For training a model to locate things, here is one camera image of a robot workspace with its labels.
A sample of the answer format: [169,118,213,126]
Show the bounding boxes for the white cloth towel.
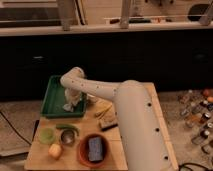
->
[63,88,82,112]

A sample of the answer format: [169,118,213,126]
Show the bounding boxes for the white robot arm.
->
[60,67,178,171]

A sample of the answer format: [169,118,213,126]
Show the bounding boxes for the green plastic tray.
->
[41,75,87,118]

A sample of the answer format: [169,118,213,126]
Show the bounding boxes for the white cup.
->
[87,95,98,104]

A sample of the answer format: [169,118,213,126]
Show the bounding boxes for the wooden board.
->
[24,82,178,171]

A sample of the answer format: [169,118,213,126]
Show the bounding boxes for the blue sponge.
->
[88,136,103,162]

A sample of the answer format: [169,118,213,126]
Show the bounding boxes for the green chili pepper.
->
[56,124,79,136]

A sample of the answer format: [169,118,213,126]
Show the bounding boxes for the terracotta bowl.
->
[77,133,109,169]

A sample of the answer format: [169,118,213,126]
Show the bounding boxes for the small metal cup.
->
[60,129,75,146]

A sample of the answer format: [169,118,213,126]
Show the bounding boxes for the light green plastic cup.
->
[39,128,55,145]

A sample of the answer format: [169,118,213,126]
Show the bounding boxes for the yellow plastic fruit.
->
[48,144,63,159]

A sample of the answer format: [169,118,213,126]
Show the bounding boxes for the spice bottles on floor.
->
[177,87,213,155]

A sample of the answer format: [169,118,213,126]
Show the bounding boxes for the black handled scrub brush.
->
[99,116,118,131]

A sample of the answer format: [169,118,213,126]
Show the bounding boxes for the black cable on floor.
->
[0,110,33,147]

